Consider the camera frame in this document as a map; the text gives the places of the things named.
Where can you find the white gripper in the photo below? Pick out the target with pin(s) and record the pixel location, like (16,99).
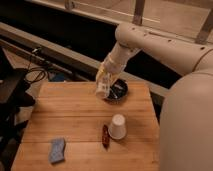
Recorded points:
(114,64)

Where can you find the white plastic bottle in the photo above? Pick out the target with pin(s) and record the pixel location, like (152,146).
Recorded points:
(103,87)

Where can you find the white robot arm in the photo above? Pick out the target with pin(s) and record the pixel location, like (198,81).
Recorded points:
(186,121)

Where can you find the dark ceramic bowl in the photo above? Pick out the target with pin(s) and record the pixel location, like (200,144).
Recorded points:
(117,91)

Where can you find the wooden table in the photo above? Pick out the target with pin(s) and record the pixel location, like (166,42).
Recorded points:
(70,110)

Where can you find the white paper cup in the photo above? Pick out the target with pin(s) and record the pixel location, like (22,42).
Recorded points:
(117,128)

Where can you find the dark red pocket knife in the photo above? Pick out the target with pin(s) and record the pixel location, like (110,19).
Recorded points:
(105,137)

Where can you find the blue sponge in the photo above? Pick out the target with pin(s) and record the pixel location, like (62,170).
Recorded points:
(56,153)

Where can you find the black chair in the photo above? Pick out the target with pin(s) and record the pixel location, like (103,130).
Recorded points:
(13,96)

